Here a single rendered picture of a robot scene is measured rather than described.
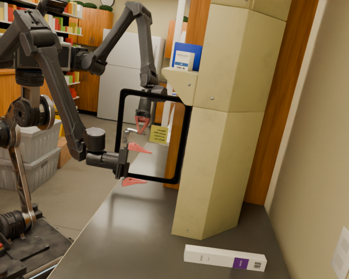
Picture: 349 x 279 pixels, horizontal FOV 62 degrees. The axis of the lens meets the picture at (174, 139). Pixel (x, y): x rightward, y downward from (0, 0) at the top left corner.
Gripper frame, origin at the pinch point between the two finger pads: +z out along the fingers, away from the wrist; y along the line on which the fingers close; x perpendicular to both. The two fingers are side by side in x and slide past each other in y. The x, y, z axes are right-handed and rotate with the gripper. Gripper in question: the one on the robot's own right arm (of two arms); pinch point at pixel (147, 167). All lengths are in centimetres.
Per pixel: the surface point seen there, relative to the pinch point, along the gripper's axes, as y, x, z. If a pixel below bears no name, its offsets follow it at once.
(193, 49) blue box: 42.8, 13.1, 7.5
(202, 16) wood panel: 60, 28, 8
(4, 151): -41, 172, -165
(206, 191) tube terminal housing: -5.2, 5.0, 20.6
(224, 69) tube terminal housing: 34.2, -4.0, 18.7
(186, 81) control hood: 28.9, -2.8, 8.1
